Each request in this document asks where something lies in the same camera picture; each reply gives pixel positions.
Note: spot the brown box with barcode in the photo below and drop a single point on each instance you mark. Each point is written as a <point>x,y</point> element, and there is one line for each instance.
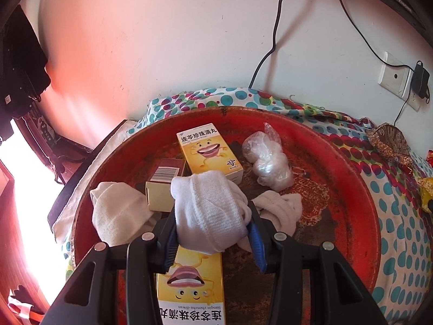
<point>162,189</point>

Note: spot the dark wooden furniture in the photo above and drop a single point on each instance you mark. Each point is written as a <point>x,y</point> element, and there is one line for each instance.
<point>57,149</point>

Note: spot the red round tray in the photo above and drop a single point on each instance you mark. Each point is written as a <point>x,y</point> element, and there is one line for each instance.
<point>321,176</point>

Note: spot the black hanging cloth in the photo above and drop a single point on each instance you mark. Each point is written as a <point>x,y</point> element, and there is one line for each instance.
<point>20,67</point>

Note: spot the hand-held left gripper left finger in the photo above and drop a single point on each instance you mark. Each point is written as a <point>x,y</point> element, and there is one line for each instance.
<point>170,243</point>

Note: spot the clear plastic bag white contents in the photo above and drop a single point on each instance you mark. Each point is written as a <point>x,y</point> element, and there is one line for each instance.
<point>270,169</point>

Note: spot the red foil packet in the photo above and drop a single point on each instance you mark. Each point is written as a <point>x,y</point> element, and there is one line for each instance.
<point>429,160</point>

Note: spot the yellow gold foil bag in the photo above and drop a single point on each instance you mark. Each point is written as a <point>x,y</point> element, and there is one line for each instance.
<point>427,194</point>

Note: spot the colourful polka dot cloth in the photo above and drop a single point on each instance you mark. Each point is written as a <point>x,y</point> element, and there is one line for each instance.
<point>406,216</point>

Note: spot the brown patterned foil bag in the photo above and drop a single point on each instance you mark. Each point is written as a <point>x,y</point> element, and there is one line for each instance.
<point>390,142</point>

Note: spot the black power adapter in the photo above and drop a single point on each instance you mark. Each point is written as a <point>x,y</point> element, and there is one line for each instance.
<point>421,81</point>

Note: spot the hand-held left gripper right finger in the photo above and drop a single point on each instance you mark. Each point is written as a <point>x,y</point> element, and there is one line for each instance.
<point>257,247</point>

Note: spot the yellow medicine box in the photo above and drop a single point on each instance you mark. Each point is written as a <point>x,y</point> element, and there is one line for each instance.
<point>206,152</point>
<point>192,291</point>

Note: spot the white wall socket plate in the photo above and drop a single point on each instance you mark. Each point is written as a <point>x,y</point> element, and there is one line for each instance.
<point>415,103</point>
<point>394,76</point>

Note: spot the white mesh-knit sock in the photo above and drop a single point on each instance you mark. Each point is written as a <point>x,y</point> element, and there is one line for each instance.
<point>203,210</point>

